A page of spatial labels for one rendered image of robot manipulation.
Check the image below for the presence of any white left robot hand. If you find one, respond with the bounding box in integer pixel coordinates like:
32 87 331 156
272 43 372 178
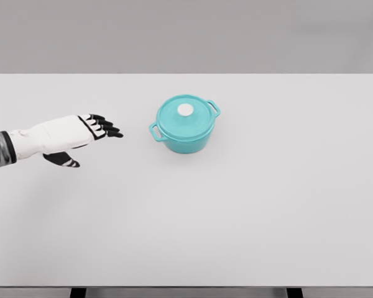
39 113 124 169

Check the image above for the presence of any teal pot lid white knob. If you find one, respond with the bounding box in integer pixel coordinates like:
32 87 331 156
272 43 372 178
156 94 216 139

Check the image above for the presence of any teal pot with handles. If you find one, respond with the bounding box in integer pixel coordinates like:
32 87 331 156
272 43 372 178
148 99 221 154

